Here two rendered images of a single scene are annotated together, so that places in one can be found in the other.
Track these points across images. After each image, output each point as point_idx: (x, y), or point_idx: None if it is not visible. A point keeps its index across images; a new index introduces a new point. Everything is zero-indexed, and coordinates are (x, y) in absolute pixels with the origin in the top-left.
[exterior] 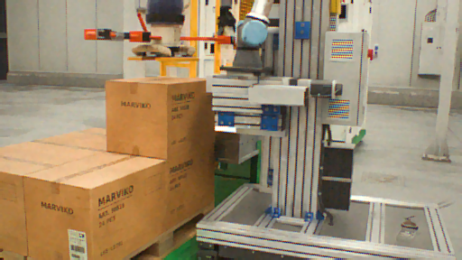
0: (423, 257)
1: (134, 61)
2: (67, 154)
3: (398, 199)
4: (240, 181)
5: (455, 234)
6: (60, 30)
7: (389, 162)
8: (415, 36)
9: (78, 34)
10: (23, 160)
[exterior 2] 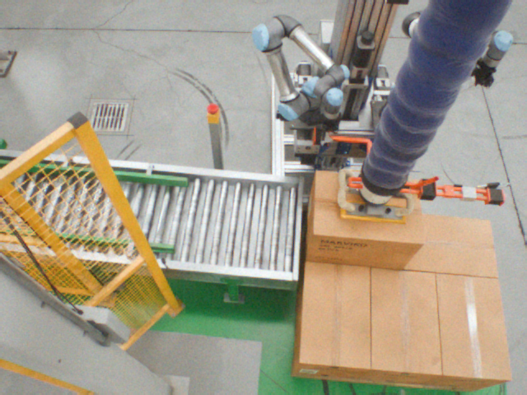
0: (372, 88)
1: (139, 367)
2: (433, 292)
3: (272, 94)
4: None
5: (256, 77)
6: None
7: (28, 109)
8: None
9: None
10: (470, 312)
